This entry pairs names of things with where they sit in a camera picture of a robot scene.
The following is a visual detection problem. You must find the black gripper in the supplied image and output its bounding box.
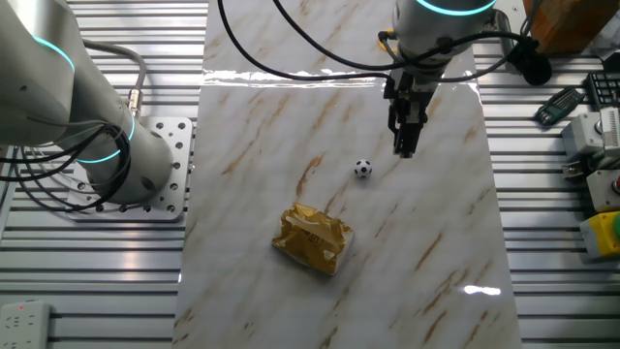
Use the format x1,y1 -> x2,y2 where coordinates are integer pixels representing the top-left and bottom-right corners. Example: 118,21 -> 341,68
385,67 -> 440,160

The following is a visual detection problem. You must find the marble pattern table sheet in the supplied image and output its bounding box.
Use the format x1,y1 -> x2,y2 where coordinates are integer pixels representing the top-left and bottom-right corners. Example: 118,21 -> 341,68
171,0 -> 524,349

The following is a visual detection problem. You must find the gold foil snack packet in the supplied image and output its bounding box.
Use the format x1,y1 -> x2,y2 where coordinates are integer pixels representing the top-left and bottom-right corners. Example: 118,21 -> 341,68
270,202 -> 355,276

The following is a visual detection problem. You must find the small silver metal device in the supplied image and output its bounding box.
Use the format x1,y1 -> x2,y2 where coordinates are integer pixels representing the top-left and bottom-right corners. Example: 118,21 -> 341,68
561,159 -> 588,183

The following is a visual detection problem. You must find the grey control box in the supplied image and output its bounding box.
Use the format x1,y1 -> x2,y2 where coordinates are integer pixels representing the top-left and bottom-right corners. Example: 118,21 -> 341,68
560,111 -> 606,157

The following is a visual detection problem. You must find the black keyboard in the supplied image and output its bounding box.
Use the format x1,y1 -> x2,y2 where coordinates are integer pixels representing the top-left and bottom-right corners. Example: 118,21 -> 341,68
584,71 -> 620,111

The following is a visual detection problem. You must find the grey box with red button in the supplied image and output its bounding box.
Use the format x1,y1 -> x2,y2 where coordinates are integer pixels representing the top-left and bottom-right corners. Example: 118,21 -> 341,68
585,169 -> 620,213

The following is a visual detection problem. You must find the yellow emergency stop box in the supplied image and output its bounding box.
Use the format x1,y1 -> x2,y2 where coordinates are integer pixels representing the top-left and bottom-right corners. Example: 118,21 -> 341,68
578,210 -> 620,264

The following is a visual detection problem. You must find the white power strip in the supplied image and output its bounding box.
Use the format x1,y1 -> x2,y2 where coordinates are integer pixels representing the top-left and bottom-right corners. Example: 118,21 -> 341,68
0,300 -> 52,349

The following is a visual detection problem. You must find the black round cable knob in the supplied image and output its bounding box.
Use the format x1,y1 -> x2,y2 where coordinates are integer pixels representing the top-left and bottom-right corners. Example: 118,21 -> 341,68
508,38 -> 553,87

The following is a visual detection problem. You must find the silver ribbed camera device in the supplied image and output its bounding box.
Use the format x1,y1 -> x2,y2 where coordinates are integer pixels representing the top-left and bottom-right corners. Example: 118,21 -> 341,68
599,107 -> 620,157

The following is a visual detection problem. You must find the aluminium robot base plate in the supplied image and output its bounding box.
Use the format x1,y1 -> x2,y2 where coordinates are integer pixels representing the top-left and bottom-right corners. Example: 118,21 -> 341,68
65,115 -> 195,223

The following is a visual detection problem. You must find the thick grey robot cable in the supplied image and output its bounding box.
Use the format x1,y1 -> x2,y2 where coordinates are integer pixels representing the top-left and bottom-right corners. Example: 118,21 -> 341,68
81,39 -> 147,120

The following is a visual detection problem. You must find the black cable bundle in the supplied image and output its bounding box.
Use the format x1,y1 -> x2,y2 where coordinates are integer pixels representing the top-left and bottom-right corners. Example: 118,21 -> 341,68
0,120 -> 133,214

